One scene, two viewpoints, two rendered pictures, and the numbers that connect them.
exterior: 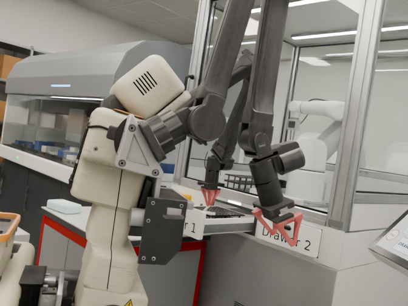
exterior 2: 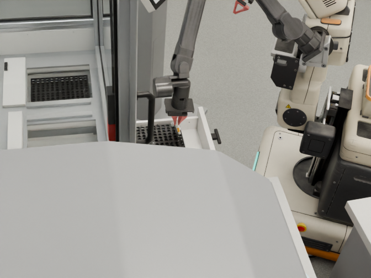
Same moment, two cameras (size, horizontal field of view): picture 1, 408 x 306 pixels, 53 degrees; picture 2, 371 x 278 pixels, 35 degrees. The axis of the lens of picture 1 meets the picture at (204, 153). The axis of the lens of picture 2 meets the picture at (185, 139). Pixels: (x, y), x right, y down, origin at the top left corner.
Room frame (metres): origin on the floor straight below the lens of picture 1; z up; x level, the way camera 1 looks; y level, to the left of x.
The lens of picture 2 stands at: (3.01, 0.71, 2.44)
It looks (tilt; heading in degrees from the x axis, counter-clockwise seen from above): 46 degrees down; 209
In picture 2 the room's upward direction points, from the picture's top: 6 degrees clockwise
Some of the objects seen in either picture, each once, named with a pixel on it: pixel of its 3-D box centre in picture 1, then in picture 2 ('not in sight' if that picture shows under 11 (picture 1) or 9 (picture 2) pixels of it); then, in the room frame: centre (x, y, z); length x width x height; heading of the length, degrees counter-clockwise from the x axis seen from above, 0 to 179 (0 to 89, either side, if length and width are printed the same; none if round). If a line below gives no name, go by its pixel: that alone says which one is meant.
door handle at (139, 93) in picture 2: (186, 91); (144, 119); (2.18, 0.14, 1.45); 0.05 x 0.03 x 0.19; 134
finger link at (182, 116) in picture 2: (210, 195); (175, 115); (1.70, -0.06, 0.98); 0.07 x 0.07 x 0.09; 40
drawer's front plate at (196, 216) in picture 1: (178, 217); (206, 143); (1.66, 0.06, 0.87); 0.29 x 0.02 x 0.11; 44
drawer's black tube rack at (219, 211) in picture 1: (212, 217); (153, 148); (1.80, -0.08, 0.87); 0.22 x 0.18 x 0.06; 134
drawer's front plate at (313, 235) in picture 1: (287, 234); not in sight; (1.65, -0.39, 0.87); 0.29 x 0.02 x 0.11; 44
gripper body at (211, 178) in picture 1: (211, 178); (179, 100); (1.69, -0.05, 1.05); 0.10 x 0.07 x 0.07; 130
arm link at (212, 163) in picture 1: (214, 163); (180, 87); (1.69, -0.05, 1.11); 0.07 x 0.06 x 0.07; 138
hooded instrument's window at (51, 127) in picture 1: (112, 136); not in sight; (3.35, 0.77, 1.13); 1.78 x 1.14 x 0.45; 44
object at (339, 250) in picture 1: (296, 216); not in sight; (2.18, -0.55, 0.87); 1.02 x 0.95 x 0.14; 44
